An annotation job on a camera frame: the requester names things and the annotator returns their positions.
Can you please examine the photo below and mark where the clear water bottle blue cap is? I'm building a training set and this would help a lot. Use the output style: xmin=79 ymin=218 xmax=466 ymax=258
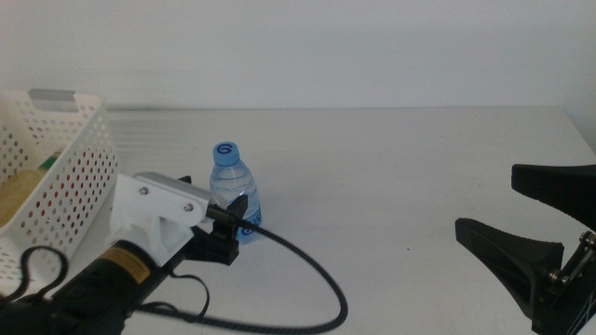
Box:
xmin=208 ymin=141 xmax=263 ymax=246

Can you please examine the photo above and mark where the red soda can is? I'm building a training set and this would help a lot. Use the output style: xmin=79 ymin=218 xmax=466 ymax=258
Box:
xmin=27 ymin=153 xmax=117 ymax=234

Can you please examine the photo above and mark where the yellow tea bottle green label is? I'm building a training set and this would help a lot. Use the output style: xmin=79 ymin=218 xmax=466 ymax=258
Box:
xmin=0 ymin=152 xmax=62 ymax=229

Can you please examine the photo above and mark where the white perforated plastic basket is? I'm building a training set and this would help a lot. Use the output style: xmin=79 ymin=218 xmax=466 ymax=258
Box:
xmin=0 ymin=87 xmax=120 ymax=297

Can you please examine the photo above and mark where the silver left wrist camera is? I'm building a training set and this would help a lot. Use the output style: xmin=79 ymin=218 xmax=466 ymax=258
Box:
xmin=133 ymin=171 xmax=218 ymax=223

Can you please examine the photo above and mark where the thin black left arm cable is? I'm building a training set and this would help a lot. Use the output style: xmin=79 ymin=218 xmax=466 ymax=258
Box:
xmin=0 ymin=245 xmax=71 ymax=304
xmin=165 ymin=273 xmax=211 ymax=322

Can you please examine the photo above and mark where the thick black left camera cable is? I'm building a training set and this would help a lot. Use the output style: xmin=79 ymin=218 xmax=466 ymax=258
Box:
xmin=134 ymin=207 xmax=349 ymax=335

